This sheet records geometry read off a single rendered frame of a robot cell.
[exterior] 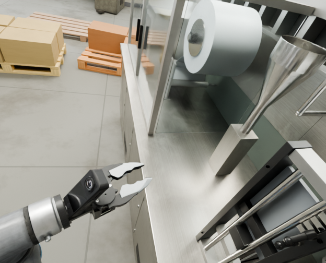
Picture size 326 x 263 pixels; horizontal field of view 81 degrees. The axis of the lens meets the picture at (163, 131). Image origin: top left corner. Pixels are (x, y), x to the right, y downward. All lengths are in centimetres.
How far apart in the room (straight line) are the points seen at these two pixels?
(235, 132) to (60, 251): 143
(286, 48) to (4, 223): 77
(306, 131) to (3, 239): 98
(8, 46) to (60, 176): 191
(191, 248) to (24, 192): 151
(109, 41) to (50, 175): 241
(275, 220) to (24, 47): 311
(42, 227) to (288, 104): 97
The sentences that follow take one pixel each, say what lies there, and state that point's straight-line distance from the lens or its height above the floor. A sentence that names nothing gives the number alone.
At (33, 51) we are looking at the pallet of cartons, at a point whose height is 33.
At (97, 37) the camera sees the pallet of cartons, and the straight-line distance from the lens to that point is 367.
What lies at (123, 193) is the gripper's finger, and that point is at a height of 124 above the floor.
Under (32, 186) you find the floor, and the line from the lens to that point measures 201.
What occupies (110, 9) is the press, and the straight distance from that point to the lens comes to 643.
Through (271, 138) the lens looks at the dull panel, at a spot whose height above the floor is 109.
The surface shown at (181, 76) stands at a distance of 88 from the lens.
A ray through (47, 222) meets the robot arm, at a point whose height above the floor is 125.
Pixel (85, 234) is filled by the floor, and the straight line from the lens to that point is 174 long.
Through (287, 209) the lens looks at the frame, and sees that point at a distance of 50.
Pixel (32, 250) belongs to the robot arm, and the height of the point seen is 115.
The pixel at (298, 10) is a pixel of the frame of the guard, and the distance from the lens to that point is 101.
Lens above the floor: 165
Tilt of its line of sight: 43 degrees down
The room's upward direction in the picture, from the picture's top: 16 degrees clockwise
